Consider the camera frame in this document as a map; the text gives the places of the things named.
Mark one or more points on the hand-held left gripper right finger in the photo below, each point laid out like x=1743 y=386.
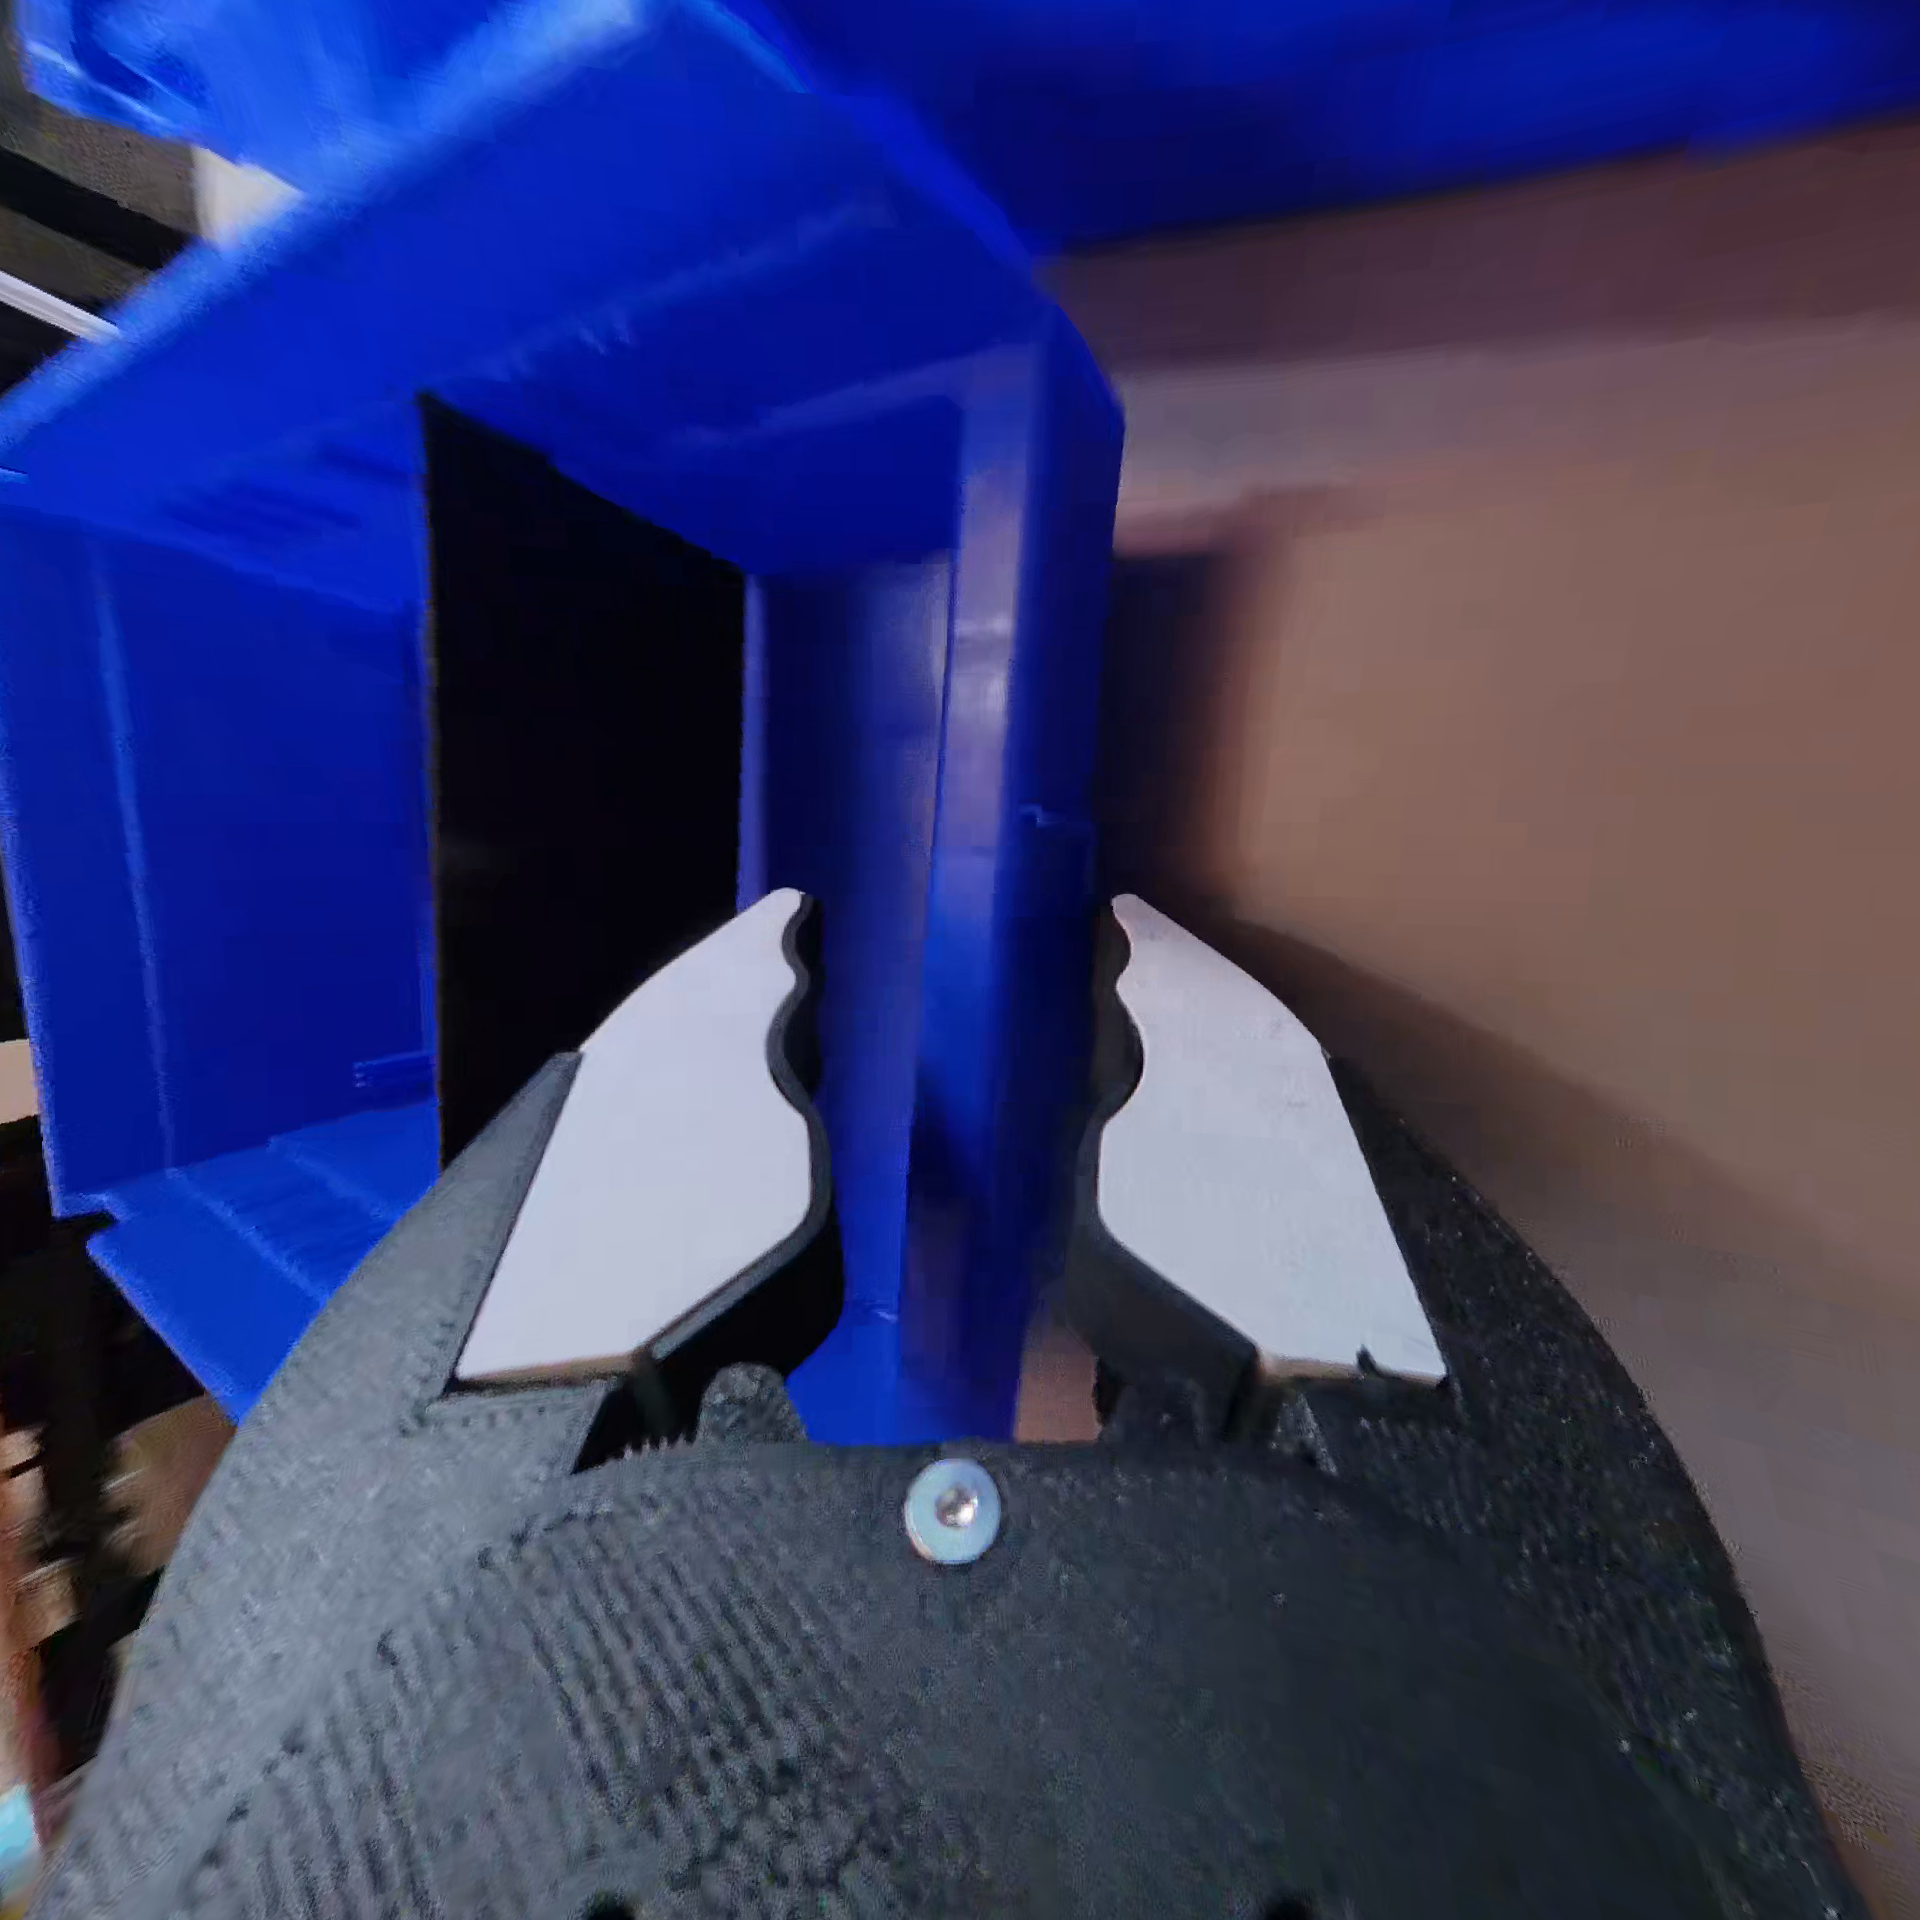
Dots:
x=1244 y=1185

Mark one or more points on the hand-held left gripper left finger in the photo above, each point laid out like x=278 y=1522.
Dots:
x=662 y=1171

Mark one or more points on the black bin divider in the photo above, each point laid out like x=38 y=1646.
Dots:
x=585 y=751

